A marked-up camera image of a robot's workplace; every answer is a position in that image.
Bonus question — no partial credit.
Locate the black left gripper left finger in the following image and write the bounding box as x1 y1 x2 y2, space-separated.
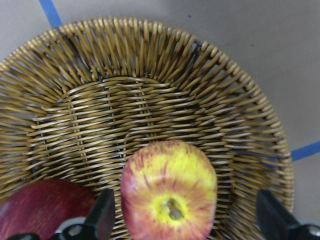
56 189 116 240

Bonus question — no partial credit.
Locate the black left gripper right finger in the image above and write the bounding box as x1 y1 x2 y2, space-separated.
255 190 320 240

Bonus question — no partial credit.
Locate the yellow red striped apple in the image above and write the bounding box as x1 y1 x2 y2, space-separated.
120 140 218 240

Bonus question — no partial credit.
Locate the dark red apple in basket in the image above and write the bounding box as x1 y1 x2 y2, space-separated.
0 179 95 240

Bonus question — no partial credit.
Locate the brown wicker basket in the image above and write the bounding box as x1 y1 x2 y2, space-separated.
0 18 294 240

